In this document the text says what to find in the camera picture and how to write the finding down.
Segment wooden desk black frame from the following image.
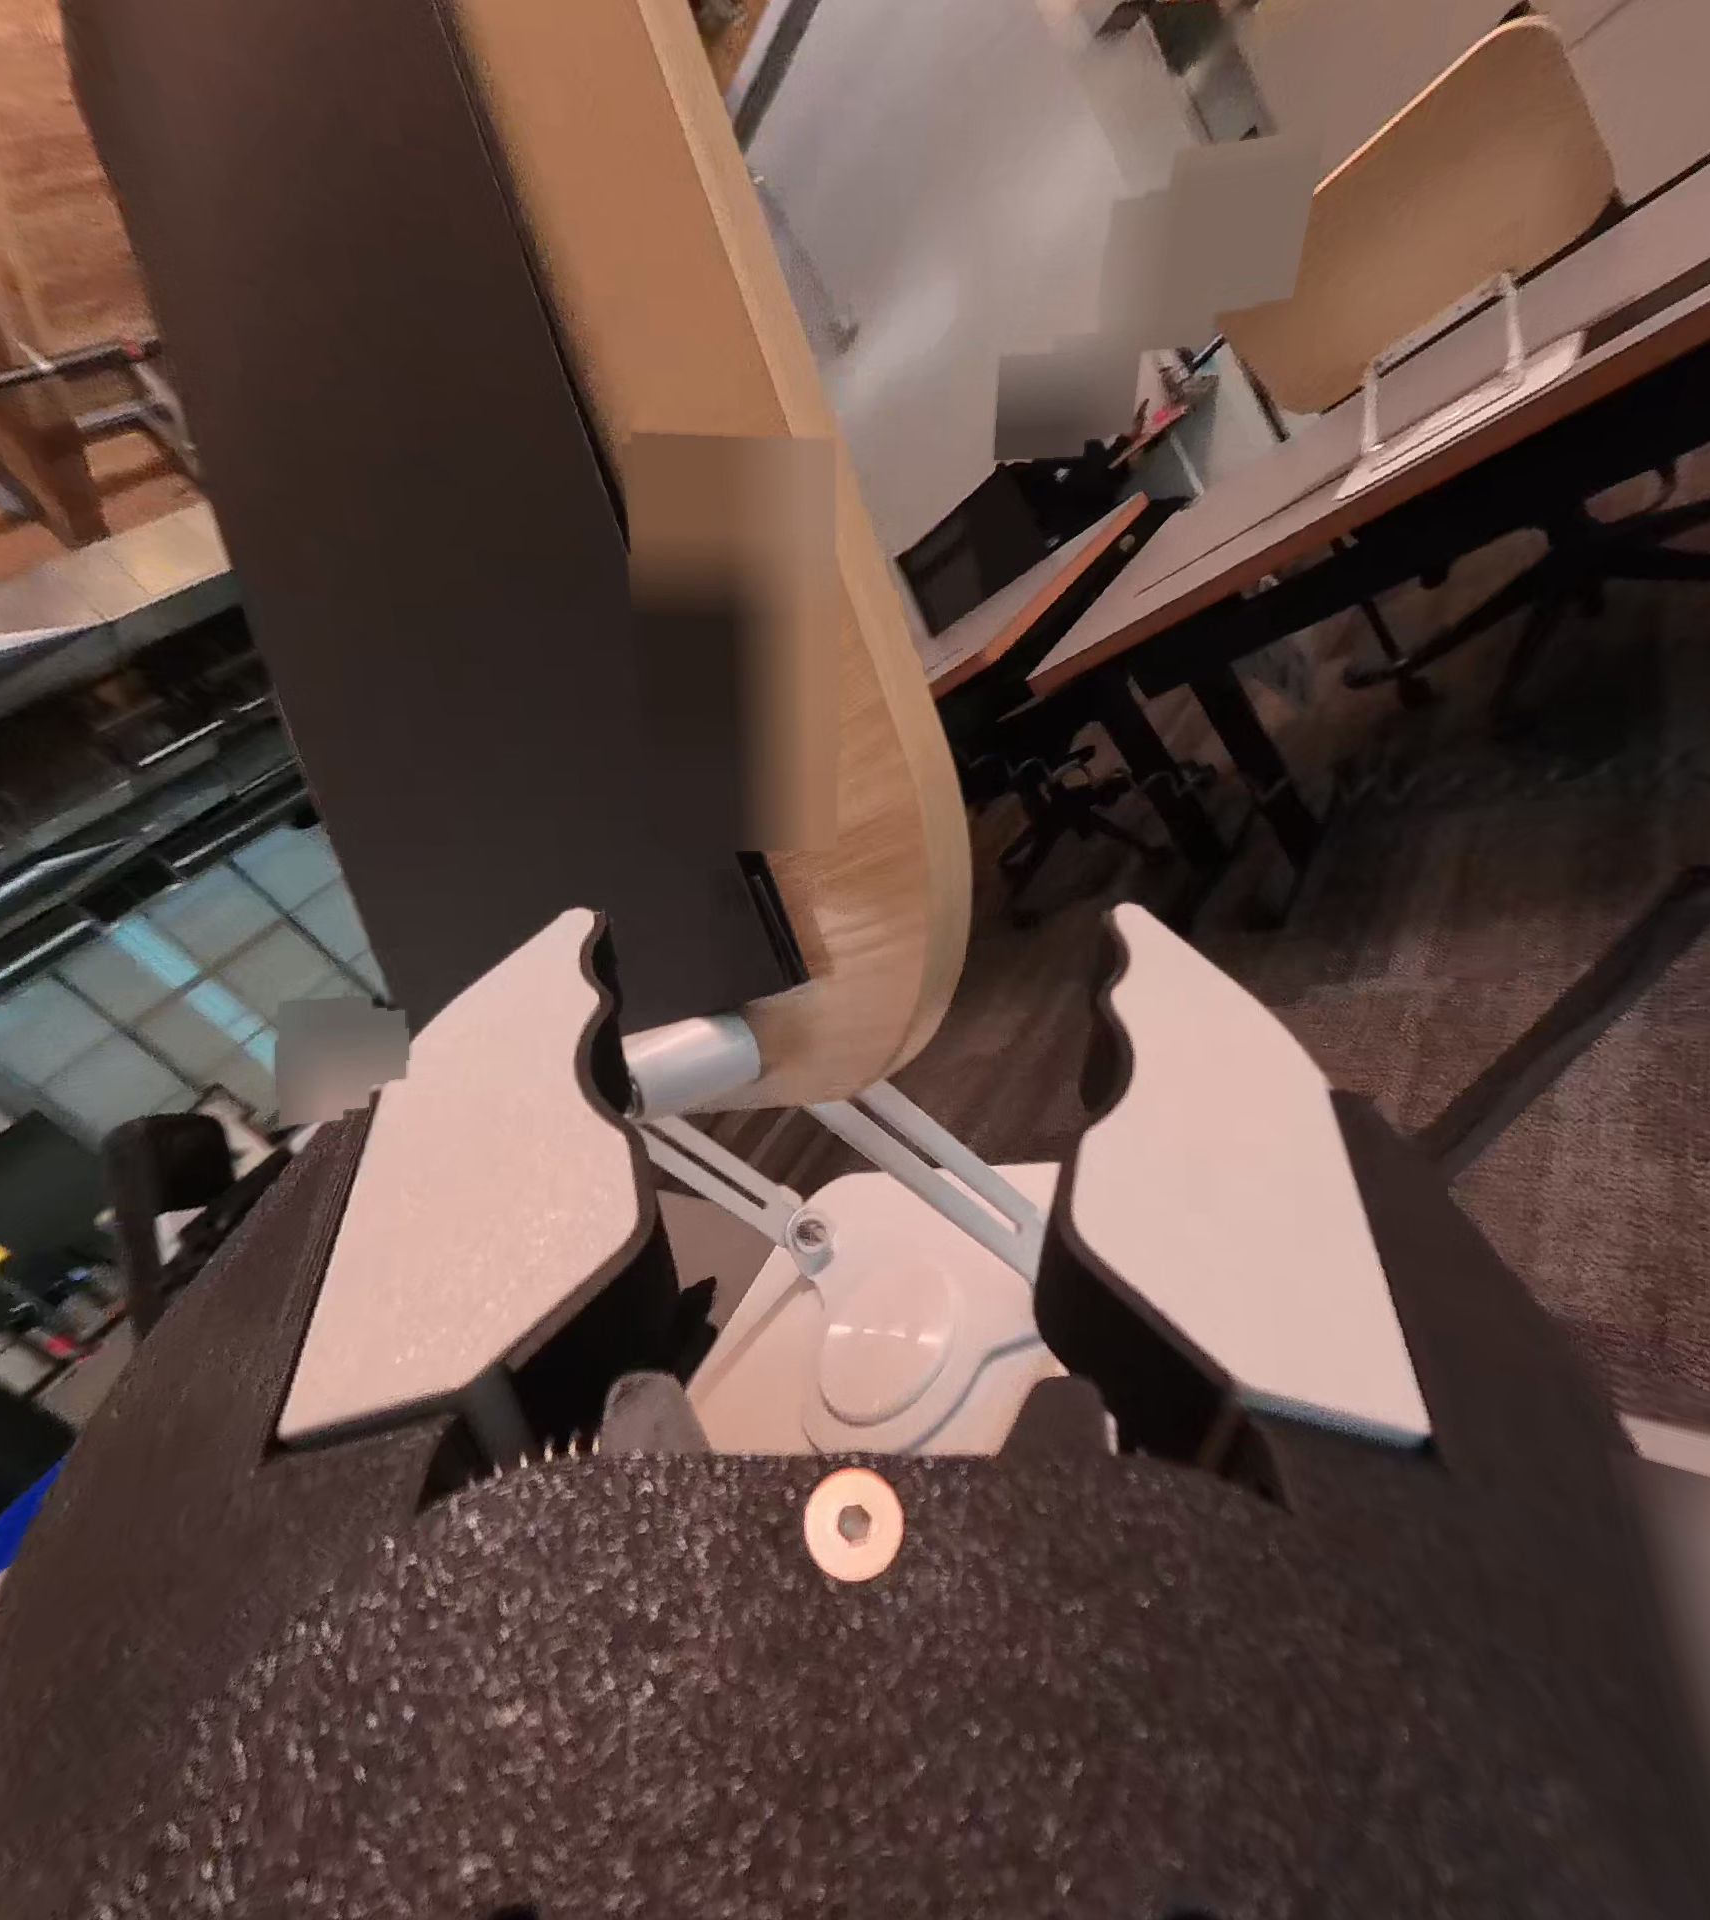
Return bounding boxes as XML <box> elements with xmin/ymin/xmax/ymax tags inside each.
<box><xmin>1035</xmin><ymin>227</ymin><xmax>1710</xmax><ymax>903</ymax></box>
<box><xmin>909</xmin><ymin>496</ymin><xmax>1163</xmax><ymax>920</ymax></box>

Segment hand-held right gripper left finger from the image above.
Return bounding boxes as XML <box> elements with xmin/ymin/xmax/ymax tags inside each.
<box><xmin>281</xmin><ymin>909</ymin><xmax>653</xmax><ymax>1447</ymax></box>

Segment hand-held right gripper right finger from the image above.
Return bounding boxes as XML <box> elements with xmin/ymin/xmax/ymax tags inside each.
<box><xmin>1035</xmin><ymin>905</ymin><xmax>1435</xmax><ymax>1447</ymax></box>

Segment white wire screen stand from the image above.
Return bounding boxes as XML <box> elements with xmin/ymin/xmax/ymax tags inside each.
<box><xmin>618</xmin><ymin>1007</ymin><xmax>1102</xmax><ymax>1460</ymax></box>

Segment black office chair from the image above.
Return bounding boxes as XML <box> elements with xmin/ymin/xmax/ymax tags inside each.
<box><xmin>100</xmin><ymin>1111</ymin><xmax>292</xmax><ymax>1328</ymax></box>

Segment wooden pillar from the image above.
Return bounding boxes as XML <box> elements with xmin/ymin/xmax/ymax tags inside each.
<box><xmin>0</xmin><ymin>0</ymin><xmax>200</xmax><ymax>603</ymax></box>

